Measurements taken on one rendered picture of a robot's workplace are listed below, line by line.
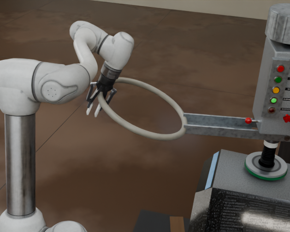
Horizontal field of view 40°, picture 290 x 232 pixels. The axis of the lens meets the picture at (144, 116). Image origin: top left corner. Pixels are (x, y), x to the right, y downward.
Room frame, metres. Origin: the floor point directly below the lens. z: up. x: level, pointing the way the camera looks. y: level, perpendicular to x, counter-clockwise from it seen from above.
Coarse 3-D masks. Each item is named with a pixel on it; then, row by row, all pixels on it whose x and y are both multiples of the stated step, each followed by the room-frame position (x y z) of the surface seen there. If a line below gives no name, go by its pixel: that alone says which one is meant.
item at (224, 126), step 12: (192, 120) 1.78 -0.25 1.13; (204, 120) 1.78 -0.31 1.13; (216, 120) 1.77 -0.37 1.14; (228, 120) 1.77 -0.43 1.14; (240, 120) 1.76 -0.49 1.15; (192, 132) 1.67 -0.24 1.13; (204, 132) 1.67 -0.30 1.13; (216, 132) 1.66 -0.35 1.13; (228, 132) 1.66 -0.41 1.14; (240, 132) 1.66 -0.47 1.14; (252, 132) 1.65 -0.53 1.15
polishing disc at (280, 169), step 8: (256, 152) 1.80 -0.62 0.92; (248, 160) 1.73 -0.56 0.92; (256, 160) 1.73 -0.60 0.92; (280, 160) 1.73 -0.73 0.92; (256, 168) 1.66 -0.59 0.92; (264, 168) 1.66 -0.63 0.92; (272, 168) 1.66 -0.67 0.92; (280, 168) 1.66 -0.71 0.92; (264, 176) 1.61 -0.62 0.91; (272, 176) 1.60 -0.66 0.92; (280, 176) 1.61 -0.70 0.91
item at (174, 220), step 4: (172, 216) 2.21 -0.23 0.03; (176, 216) 2.21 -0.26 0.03; (172, 220) 2.16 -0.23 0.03; (176, 220) 2.16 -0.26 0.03; (180, 220) 2.17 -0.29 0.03; (172, 224) 2.13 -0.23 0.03; (176, 224) 2.13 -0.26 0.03; (180, 224) 2.13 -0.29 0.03; (172, 228) 2.09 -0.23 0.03; (176, 228) 2.09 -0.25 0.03; (180, 228) 2.09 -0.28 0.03
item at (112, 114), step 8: (120, 80) 1.91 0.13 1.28; (128, 80) 1.94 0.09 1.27; (136, 80) 1.97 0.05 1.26; (152, 88) 1.96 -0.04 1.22; (160, 96) 1.94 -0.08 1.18; (168, 96) 1.93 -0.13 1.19; (104, 104) 1.61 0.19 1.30; (176, 104) 1.87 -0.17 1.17; (112, 112) 1.56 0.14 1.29; (120, 120) 1.53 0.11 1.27; (184, 120) 1.75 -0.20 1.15; (128, 128) 1.51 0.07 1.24; (136, 128) 1.51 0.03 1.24; (184, 128) 1.66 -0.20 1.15; (144, 136) 1.50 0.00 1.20; (152, 136) 1.51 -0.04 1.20; (160, 136) 1.52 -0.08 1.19; (168, 136) 1.54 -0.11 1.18; (176, 136) 1.57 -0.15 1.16
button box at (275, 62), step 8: (272, 64) 1.59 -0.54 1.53; (280, 64) 1.58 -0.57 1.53; (288, 64) 1.58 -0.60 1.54; (272, 72) 1.58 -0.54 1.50; (288, 72) 1.58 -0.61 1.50; (272, 80) 1.58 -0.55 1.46; (280, 88) 1.58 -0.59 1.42; (264, 96) 1.60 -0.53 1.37; (272, 96) 1.58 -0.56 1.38; (280, 96) 1.58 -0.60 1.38; (264, 104) 1.59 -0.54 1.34; (272, 104) 1.58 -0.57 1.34; (280, 104) 1.58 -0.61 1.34; (264, 112) 1.58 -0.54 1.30
